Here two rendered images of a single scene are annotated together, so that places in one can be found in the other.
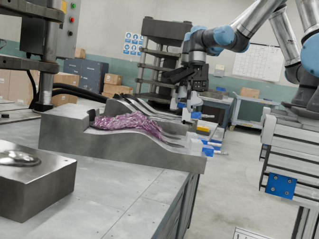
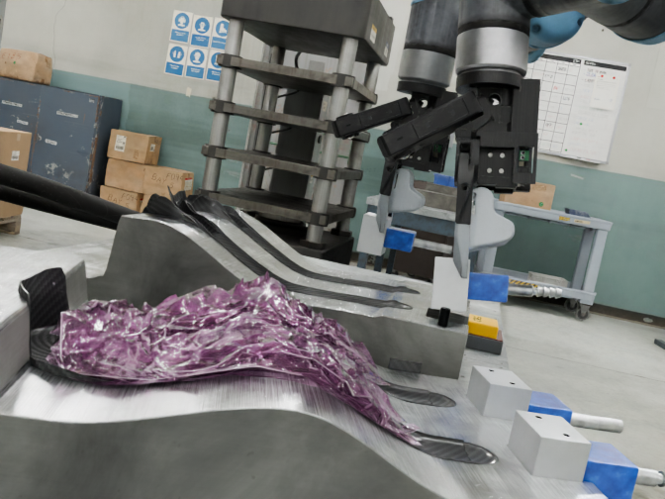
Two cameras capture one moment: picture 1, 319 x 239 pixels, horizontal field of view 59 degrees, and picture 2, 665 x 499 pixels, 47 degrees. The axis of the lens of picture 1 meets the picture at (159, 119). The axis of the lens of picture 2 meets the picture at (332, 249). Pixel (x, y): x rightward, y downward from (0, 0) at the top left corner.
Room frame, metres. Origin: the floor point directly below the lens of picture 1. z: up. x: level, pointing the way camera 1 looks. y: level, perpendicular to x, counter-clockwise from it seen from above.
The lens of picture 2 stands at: (0.40, 0.09, 1.04)
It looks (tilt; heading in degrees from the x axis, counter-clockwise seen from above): 7 degrees down; 355
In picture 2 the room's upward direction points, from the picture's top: 11 degrees clockwise
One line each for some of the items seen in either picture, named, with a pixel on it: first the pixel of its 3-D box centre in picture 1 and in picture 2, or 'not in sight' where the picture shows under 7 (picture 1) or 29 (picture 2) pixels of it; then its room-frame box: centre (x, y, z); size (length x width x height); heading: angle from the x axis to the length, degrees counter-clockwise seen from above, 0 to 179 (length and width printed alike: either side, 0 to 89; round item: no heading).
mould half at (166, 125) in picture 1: (141, 115); (256, 283); (1.30, 0.09, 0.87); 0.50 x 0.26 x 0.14; 75
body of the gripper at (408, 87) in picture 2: (186, 75); (420, 129); (1.49, -0.10, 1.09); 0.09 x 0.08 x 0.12; 75
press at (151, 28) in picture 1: (167, 77); (298, 143); (5.98, -0.02, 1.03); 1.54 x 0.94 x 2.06; 165
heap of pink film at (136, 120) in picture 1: (131, 122); (240, 335); (0.94, 0.09, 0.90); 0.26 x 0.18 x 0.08; 93
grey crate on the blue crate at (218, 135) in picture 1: (204, 131); not in sight; (4.48, -0.76, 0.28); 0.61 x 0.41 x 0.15; 75
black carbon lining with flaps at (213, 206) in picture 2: (145, 106); (274, 247); (1.28, 0.07, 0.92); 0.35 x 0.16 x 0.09; 75
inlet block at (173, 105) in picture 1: (183, 105); (407, 240); (1.48, -0.11, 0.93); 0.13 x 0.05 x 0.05; 75
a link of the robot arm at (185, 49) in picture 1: (191, 44); (438, 15); (1.49, -0.10, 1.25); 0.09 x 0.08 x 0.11; 94
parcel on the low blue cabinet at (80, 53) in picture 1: (76, 52); (25, 65); (8.27, 2.69, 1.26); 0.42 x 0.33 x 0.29; 75
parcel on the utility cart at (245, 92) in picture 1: (248, 94); (525, 196); (6.95, -2.06, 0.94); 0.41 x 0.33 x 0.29; 83
